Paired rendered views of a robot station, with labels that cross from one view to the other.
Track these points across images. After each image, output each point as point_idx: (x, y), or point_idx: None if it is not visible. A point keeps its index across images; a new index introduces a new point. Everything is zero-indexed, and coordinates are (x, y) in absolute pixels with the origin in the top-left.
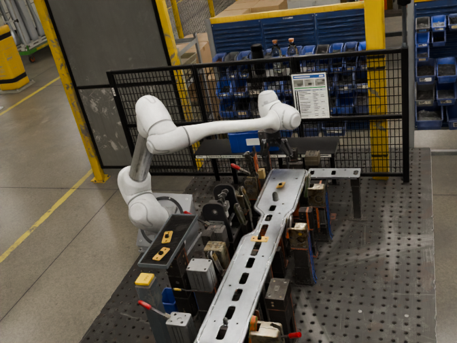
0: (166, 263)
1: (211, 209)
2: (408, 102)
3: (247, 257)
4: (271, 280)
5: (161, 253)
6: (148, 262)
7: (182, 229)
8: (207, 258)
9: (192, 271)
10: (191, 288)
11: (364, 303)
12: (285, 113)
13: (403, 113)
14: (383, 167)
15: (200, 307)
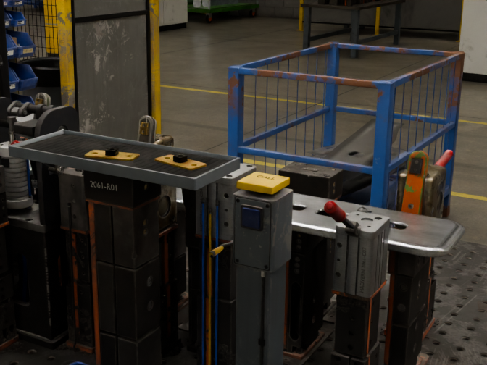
0: (227, 161)
1: (58, 125)
2: (4, 20)
3: (180, 189)
4: (284, 169)
5: (186, 156)
6: (199, 174)
7: (101, 145)
8: None
9: (241, 176)
10: (231, 235)
11: None
12: None
13: (1, 42)
14: None
15: (232, 292)
